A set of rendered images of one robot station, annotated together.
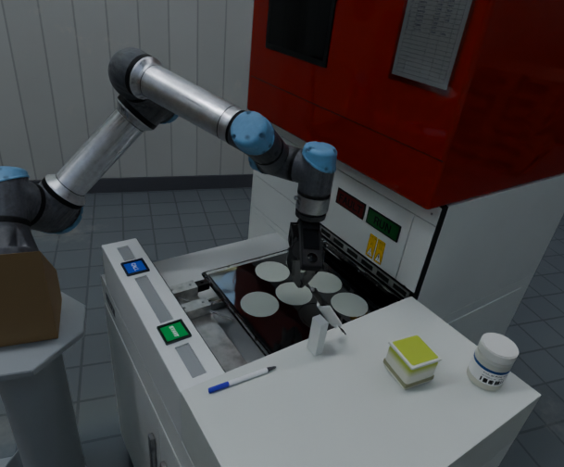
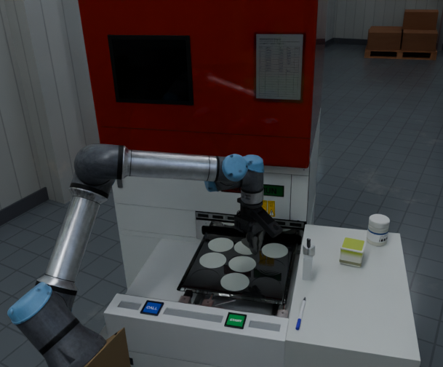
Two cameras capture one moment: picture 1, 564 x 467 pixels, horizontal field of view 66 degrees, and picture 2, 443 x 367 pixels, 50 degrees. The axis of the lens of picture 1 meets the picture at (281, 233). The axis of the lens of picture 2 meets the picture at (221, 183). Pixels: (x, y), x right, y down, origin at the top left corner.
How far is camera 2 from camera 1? 0.93 m
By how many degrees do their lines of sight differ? 34
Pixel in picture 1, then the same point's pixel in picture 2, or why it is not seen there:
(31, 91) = not seen: outside the picture
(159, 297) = (195, 312)
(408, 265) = (297, 206)
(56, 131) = not seen: outside the picture
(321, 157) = (260, 164)
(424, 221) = (300, 176)
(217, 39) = not seen: outside the picture
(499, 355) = (385, 223)
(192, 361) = (265, 326)
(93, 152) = (78, 239)
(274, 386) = (316, 306)
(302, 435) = (353, 314)
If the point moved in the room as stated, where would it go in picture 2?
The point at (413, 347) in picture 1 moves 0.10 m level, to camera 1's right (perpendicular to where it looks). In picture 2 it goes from (351, 243) to (369, 232)
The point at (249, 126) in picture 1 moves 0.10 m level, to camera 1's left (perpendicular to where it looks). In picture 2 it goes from (237, 164) to (209, 174)
